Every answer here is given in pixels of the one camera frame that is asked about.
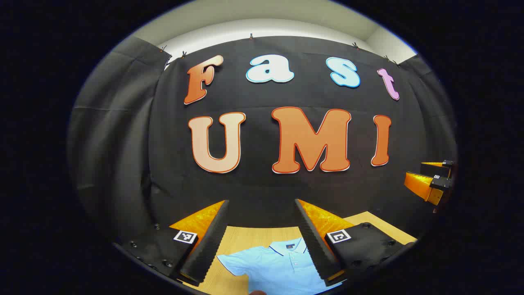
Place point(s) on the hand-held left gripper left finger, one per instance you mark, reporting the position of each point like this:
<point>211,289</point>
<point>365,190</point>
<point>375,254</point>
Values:
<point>211,241</point>

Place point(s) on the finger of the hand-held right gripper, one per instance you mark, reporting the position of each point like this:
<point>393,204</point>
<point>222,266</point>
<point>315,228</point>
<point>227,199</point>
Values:
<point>434,168</point>
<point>425,186</point>

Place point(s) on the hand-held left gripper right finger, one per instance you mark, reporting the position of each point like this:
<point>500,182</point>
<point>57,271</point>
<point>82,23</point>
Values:
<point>313,241</point>

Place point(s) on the light blue polo T-shirt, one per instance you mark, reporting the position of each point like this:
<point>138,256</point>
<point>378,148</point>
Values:
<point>278,270</point>

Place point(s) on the black backdrop cloth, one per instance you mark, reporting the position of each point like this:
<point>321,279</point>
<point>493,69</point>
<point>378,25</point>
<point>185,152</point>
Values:
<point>254,188</point>

